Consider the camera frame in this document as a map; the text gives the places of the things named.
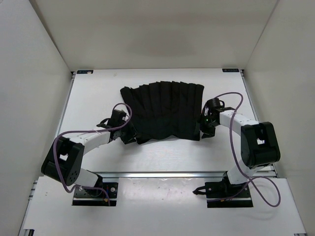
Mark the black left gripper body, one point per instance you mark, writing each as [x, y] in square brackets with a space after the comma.
[120, 131]

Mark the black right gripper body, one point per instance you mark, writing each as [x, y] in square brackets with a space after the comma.
[205, 122]

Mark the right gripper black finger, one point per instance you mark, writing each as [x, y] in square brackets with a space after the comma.
[196, 133]
[208, 132]

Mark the black pleated skirt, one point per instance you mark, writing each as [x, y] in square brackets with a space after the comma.
[164, 109]

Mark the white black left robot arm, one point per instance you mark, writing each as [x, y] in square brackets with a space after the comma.
[64, 159]

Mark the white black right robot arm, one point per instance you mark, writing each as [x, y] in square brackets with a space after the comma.
[259, 146]

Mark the dark right corner label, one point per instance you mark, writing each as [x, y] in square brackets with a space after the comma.
[230, 70]

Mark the dark corner label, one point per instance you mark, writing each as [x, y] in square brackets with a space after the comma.
[230, 70]
[84, 72]

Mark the dark left corner label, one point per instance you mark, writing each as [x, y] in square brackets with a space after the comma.
[84, 72]

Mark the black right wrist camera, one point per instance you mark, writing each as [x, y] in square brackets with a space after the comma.
[215, 103]

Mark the aluminium table edge rail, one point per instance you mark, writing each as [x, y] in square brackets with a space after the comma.
[162, 174]

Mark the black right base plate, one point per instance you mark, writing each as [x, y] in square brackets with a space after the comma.
[223, 195]

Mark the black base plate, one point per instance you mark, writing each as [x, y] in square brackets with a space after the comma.
[97, 198]
[223, 195]

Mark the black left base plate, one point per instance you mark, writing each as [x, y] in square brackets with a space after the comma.
[97, 198]

